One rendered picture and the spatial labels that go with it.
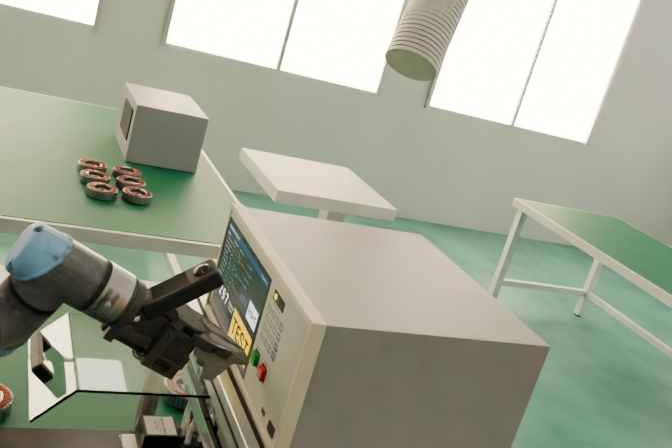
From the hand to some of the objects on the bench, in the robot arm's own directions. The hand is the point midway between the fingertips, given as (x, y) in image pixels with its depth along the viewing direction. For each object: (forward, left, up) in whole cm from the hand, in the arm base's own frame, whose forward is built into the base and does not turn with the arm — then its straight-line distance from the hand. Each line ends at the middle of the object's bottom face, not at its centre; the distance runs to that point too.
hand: (244, 354), depth 114 cm
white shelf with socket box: (+43, +101, -44) cm, 118 cm away
